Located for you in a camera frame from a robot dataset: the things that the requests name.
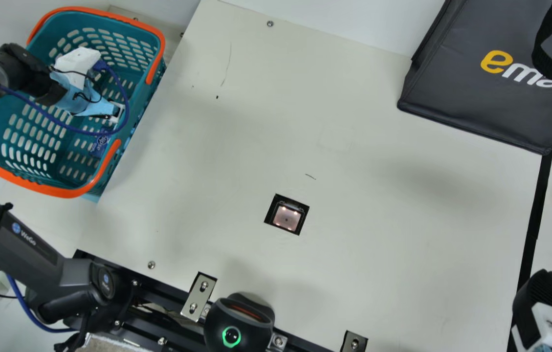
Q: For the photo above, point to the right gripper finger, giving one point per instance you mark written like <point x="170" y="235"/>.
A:
<point x="542" y="305"/>

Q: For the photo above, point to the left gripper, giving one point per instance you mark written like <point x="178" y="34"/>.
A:
<point x="87" y="103"/>

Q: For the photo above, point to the blue wet wipes pack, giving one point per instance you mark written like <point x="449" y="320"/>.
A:
<point x="100" y="145"/>

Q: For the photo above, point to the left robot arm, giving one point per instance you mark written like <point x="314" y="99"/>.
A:
<point x="7" y="244"/>

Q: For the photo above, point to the teal shopping basket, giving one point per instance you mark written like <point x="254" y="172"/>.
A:
<point x="46" y="146"/>

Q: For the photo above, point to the small square scanner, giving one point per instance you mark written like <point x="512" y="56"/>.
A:
<point x="287" y="215"/>

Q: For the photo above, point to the black strip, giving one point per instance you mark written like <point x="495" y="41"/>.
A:
<point x="535" y="220"/>

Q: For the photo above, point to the black device with green light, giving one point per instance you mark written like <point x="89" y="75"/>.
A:
<point x="236" y="322"/>

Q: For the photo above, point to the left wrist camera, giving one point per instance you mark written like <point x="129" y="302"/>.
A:
<point x="77" y="61"/>

